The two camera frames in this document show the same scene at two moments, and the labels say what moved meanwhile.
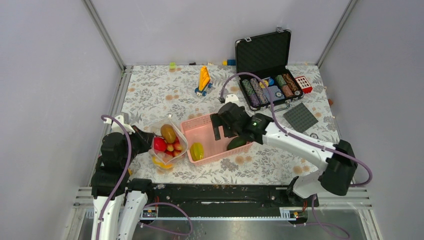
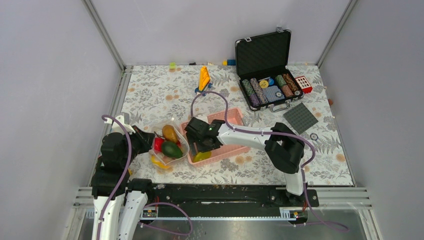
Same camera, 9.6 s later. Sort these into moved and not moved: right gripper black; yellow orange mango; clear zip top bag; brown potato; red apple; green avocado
Moved: green avocado; right gripper black
Not moved: brown potato; red apple; clear zip top bag; yellow orange mango
